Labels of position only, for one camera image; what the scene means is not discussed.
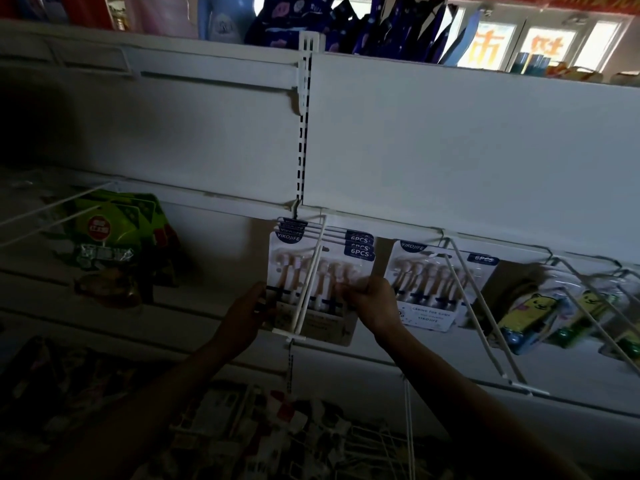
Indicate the person's right hand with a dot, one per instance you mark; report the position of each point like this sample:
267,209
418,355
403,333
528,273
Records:
377,307

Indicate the person's left hand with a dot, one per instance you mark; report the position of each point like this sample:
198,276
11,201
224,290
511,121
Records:
239,324

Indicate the person's left fingers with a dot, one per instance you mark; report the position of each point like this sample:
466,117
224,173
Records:
261,300

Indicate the person's right fingers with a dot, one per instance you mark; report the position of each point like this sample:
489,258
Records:
354,290

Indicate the person's right forearm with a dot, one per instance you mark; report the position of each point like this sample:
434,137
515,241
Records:
465,409

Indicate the person's left forearm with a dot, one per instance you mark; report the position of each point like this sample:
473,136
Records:
150,414

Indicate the pile of assorted packets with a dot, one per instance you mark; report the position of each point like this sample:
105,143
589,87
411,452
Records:
225,434

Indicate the dark brown packet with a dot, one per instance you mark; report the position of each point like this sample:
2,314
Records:
110,289

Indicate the green snack packet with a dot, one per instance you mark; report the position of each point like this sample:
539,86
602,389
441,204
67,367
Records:
117,227

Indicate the white metal shelf unit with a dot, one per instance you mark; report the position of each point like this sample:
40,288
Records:
450,154

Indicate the white slotted shelf upright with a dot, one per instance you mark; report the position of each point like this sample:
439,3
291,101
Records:
305,124

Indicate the yellow bear kids toothbrush pack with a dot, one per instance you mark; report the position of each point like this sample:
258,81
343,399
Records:
624,344
530,319
582,314

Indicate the row of dark blue packets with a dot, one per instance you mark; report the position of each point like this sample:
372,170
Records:
360,24

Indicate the light blue bottle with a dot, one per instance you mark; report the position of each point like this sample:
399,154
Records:
225,17

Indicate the teal boxes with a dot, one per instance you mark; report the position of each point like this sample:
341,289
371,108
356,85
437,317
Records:
531,63

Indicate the pink package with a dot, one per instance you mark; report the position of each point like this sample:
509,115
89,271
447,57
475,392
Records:
160,14

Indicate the red package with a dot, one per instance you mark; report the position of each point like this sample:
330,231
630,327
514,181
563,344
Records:
82,9

